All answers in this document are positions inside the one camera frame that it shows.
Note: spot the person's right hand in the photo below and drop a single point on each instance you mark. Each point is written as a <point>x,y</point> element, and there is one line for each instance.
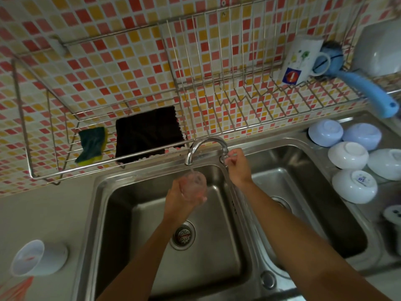
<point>239,170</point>

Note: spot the person's left hand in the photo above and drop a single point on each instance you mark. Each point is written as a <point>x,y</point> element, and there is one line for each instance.
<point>175,206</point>

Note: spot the person's right fingers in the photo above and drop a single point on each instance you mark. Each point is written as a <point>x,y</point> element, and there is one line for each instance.
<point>233,158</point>

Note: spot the person's left thumb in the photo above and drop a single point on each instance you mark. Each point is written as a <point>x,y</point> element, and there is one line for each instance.
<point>198,200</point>

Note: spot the clear pinkish drinking glass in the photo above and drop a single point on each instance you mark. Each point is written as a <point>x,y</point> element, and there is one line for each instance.
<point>195,184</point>

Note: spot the chrome sink faucet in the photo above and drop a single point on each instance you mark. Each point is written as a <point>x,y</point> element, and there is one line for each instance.
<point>206,144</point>

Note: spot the person's right forearm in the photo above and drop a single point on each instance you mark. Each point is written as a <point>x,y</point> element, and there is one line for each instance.
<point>297,244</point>

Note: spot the person's left forearm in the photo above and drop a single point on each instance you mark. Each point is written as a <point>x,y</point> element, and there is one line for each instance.
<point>147,260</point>

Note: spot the round metal drain strainer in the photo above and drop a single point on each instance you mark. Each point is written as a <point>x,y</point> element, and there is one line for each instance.
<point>282,202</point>
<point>183,235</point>

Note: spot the stainless steel double sink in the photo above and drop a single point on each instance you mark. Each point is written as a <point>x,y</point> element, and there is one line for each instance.
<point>131,222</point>

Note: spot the black dish cloth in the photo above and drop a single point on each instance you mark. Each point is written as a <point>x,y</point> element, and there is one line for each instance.
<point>147,133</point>

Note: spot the pale blue bowl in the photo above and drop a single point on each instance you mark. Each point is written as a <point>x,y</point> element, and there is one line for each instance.
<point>362,136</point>
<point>325,132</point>

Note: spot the round metal sink cap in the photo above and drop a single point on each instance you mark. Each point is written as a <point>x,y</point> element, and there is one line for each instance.
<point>268,279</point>

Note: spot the white printed mug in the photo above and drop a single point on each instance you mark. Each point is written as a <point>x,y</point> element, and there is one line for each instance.
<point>300,61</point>

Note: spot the green and yellow sponge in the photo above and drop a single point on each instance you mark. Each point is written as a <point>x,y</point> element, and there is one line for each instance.
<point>91,144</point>

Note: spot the white bowl with label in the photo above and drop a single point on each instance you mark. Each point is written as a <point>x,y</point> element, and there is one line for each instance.
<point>354,186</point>

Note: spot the blue dish brush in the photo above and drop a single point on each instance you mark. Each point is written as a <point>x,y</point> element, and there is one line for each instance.
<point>360,81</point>

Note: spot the white plastic cup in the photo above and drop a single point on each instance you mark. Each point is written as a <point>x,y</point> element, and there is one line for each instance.
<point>39,258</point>

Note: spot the white dotted cup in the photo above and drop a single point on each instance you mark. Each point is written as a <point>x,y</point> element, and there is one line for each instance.
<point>393,216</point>

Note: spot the white plastic container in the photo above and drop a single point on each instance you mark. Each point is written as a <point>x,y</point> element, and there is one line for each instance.
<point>377,50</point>

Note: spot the orange plastic item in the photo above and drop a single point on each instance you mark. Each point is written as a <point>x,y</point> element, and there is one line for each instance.
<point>17,291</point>

